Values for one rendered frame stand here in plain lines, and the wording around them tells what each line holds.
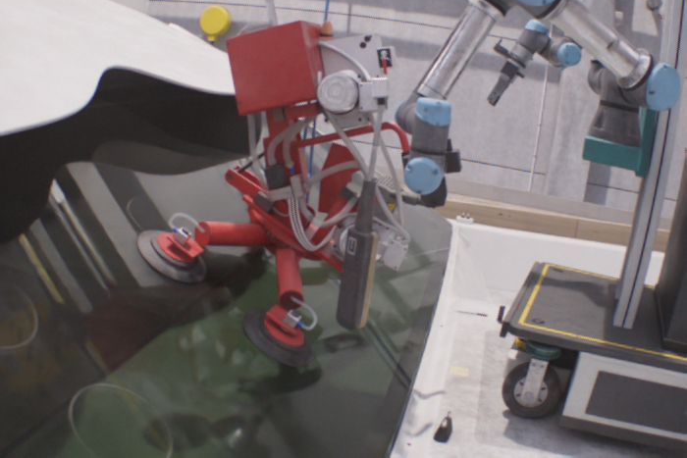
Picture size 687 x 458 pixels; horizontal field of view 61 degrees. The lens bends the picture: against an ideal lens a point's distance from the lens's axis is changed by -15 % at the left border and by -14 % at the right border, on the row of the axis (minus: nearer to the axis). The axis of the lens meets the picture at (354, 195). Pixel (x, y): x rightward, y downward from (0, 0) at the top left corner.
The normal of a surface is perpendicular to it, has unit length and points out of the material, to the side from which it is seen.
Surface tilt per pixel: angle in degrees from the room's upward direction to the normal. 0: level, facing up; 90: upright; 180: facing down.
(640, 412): 90
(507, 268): 90
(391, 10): 90
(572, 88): 90
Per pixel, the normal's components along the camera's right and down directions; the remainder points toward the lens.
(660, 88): 0.29, 0.30
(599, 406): -0.39, 0.15
